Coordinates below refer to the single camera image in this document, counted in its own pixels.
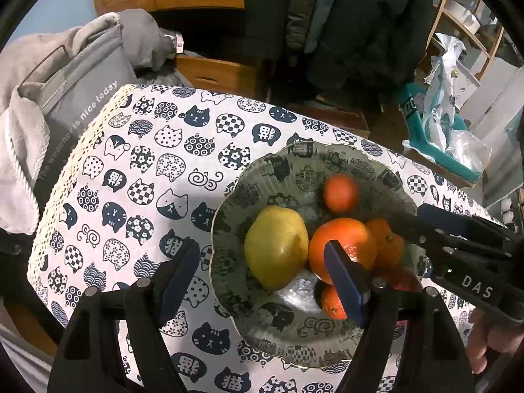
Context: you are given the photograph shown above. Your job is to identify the small orange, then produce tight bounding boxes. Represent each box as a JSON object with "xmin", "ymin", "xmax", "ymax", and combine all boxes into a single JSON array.
[{"xmin": 321, "ymin": 174, "xmax": 361, "ymax": 214}]

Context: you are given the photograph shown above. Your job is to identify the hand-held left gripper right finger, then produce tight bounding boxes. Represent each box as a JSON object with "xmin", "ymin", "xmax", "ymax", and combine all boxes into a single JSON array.
[{"xmin": 323, "ymin": 239, "xmax": 476, "ymax": 393}]

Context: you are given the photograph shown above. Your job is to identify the person's right hand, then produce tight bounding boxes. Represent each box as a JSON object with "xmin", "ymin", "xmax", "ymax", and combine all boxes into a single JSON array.
[{"xmin": 467, "ymin": 313, "xmax": 518, "ymax": 375}]

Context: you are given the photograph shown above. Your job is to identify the printed plastic bag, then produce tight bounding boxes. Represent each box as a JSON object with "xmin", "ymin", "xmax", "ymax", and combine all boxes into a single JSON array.
[{"xmin": 421, "ymin": 35, "xmax": 467, "ymax": 152}]

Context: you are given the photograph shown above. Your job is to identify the large orange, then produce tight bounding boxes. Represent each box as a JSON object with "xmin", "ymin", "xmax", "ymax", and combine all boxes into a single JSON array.
[{"xmin": 308, "ymin": 218, "xmax": 377, "ymax": 285}]

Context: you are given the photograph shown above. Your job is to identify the reddish orange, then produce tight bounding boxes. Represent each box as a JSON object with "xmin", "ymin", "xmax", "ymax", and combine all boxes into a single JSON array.
[{"xmin": 370, "ymin": 266, "xmax": 422, "ymax": 293}]

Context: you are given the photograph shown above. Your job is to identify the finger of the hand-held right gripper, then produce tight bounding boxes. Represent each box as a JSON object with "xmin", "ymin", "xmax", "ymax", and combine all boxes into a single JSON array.
[
  {"xmin": 418, "ymin": 204, "xmax": 524, "ymax": 254},
  {"xmin": 385, "ymin": 215, "xmax": 512, "ymax": 267}
]

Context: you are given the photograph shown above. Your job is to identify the clear plastic bag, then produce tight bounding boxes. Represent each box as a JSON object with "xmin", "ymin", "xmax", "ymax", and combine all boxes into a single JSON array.
[{"xmin": 446, "ymin": 129, "xmax": 492, "ymax": 173}]

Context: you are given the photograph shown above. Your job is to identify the white boxes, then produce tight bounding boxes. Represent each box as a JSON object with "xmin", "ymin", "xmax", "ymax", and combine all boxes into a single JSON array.
[{"xmin": 454, "ymin": 57, "xmax": 524, "ymax": 205}]

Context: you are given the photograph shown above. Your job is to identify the yellow-green pear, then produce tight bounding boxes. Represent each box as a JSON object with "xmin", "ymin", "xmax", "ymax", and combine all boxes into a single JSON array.
[{"xmin": 244, "ymin": 205, "xmax": 309, "ymax": 291}]

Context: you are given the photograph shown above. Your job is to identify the clear glass plate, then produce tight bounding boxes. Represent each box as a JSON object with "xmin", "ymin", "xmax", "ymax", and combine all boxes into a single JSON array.
[{"xmin": 209, "ymin": 141, "xmax": 430, "ymax": 369}]

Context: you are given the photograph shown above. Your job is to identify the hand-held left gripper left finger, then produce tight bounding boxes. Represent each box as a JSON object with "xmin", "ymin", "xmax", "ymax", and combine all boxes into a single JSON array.
[{"xmin": 48, "ymin": 238, "xmax": 201, "ymax": 393}]

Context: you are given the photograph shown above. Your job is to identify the white round container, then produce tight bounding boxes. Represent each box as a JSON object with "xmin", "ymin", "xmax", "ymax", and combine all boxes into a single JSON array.
[{"xmin": 444, "ymin": 0, "xmax": 481, "ymax": 33}]

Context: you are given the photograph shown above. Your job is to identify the black jacket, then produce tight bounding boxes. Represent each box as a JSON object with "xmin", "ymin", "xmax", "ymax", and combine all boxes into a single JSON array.
[{"xmin": 319, "ymin": 0, "xmax": 435, "ymax": 103}]

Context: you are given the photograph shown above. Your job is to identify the cat print tablecloth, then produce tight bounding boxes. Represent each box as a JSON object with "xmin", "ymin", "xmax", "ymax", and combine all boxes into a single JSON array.
[{"xmin": 27, "ymin": 84, "xmax": 508, "ymax": 393}]

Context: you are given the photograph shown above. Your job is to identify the dark grey jacket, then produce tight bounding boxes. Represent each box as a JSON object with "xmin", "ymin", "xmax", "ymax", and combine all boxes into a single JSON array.
[{"xmin": 243, "ymin": 0, "xmax": 328, "ymax": 66}]

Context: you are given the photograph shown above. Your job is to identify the wooden shelf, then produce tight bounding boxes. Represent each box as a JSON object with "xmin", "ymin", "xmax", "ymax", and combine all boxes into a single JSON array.
[{"xmin": 426, "ymin": 0, "xmax": 506, "ymax": 83}]

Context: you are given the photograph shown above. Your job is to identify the teal box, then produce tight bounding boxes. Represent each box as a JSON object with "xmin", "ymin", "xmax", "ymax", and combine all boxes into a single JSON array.
[{"xmin": 399, "ymin": 82, "xmax": 481, "ymax": 185}]

